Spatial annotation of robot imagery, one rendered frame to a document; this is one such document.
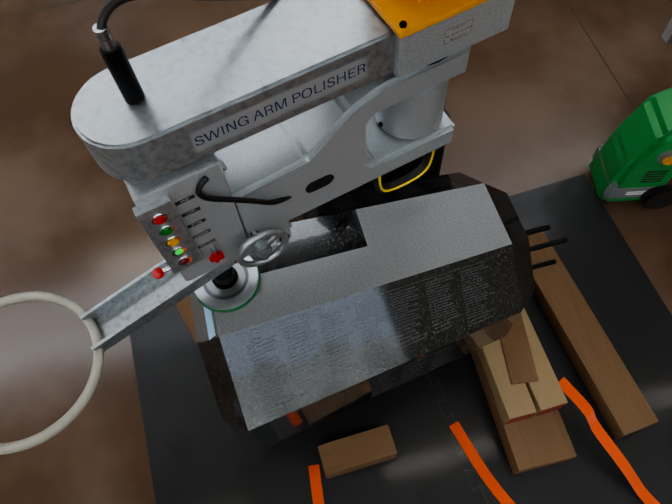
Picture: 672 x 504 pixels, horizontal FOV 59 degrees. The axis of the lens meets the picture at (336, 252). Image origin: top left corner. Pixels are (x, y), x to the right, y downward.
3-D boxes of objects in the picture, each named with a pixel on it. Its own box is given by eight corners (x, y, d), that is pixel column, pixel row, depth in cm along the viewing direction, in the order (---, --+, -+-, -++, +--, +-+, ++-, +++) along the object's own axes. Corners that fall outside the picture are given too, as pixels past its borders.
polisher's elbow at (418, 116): (366, 96, 172) (366, 44, 155) (430, 83, 174) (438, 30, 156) (383, 148, 164) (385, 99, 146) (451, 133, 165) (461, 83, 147)
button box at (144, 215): (199, 252, 153) (166, 191, 128) (203, 260, 152) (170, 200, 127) (170, 266, 152) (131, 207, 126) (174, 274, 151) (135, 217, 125)
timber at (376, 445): (327, 479, 245) (325, 475, 234) (319, 450, 250) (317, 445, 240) (396, 457, 248) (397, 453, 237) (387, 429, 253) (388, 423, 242)
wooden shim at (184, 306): (173, 301, 285) (173, 300, 283) (192, 291, 287) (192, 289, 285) (196, 343, 274) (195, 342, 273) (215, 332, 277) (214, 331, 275)
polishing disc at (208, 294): (243, 240, 199) (242, 238, 198) (269, 291, 190) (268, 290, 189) (184, 267, 195) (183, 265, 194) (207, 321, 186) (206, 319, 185)
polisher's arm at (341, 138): (414, 119, 191) (429, -10, 148) (454, 170, 182) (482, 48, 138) (204, 218, 178) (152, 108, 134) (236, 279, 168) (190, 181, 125)
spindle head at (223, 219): (272, 176, 179) (245, 67, 139) (305, 231, 170) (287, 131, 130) (161, 227, 173) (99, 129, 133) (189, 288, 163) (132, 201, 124)
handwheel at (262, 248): (277, 225, 168) (270, 197, 155) (293, 253, 164) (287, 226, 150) (229, 249, 165) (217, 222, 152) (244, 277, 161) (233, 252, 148)
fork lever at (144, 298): (269, 187, 181) (263, 179, 176) (298, 235, 173) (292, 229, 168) (86, 310, 185) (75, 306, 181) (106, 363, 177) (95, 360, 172)
